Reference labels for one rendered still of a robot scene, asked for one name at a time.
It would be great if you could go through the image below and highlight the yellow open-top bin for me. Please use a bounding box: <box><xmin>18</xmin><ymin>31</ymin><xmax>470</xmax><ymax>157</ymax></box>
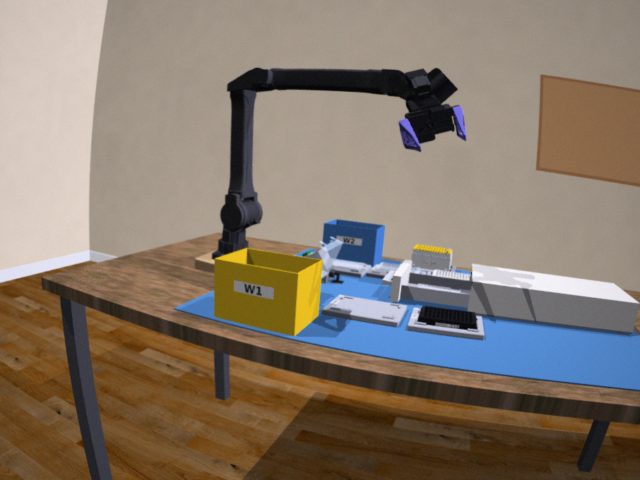
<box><xmin>214</xmin><ymin>248</ymin><xmax>323</xmax><ymax>336</ymax></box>

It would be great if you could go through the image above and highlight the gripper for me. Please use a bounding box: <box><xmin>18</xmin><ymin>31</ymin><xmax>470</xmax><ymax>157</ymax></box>
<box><xmin>398</xmin><ymin>104</ymin><xmax>466</xmax><ymax>152</ymax></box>

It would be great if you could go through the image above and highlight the blue open-top bin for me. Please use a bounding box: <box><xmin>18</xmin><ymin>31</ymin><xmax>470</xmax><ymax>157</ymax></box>
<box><xmin>323</xmin><ymin>220</ymin><xmax>385</xmax><ymax>268</ymax></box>

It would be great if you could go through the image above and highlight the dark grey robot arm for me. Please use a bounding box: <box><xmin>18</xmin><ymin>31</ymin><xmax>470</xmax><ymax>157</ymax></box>
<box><xmin>212</xmin><ymin>68</ymin><xmax>457</xmax><ymax>260</ymax></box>

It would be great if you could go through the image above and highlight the blue bench mat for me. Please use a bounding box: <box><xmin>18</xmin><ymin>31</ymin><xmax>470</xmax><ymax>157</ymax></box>
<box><xmin>174</xmin><ymin>273</ymin><xmax>640</xmax><ymax>392</ymax></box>

